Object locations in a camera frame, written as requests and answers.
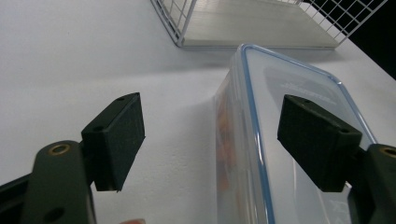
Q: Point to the clear plastic food container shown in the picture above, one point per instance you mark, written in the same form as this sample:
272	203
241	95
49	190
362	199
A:
249	130

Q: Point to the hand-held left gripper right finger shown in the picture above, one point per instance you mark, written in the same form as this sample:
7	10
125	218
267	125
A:
320	143

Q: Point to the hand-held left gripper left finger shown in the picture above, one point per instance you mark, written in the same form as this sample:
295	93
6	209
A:
113	143

